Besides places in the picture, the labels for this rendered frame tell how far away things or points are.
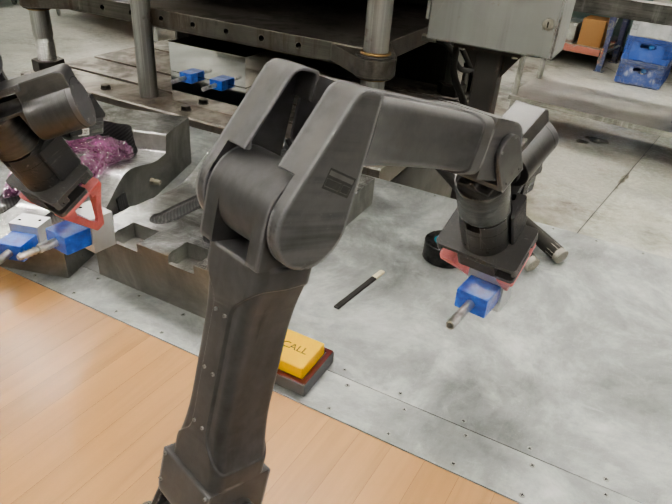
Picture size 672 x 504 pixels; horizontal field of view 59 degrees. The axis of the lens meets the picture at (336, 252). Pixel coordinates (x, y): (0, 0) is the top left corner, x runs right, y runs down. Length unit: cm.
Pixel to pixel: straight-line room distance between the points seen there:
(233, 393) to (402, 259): 67
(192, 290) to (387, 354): 30
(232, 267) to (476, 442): 46
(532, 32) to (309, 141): 112
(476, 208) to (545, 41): 87
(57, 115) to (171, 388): 36
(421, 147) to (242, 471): 29
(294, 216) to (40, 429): 51
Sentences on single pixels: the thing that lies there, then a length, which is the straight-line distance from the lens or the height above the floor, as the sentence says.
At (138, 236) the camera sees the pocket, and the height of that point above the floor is 87.
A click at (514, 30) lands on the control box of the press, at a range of 147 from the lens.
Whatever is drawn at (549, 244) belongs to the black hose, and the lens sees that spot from 117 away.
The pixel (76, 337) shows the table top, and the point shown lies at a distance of 92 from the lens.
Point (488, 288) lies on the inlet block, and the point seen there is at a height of 94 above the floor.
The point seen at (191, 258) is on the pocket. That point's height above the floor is 86.
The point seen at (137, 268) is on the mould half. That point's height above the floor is 84.
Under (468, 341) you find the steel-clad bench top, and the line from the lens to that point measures 92.
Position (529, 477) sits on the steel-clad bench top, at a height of 80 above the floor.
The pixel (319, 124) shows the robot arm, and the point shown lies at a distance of 38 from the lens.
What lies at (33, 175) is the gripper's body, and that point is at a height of 104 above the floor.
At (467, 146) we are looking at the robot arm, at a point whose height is 118.
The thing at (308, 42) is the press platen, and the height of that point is 103.
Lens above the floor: 136
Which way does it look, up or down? 31 degrees down
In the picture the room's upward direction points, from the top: 5 degrees clockwise
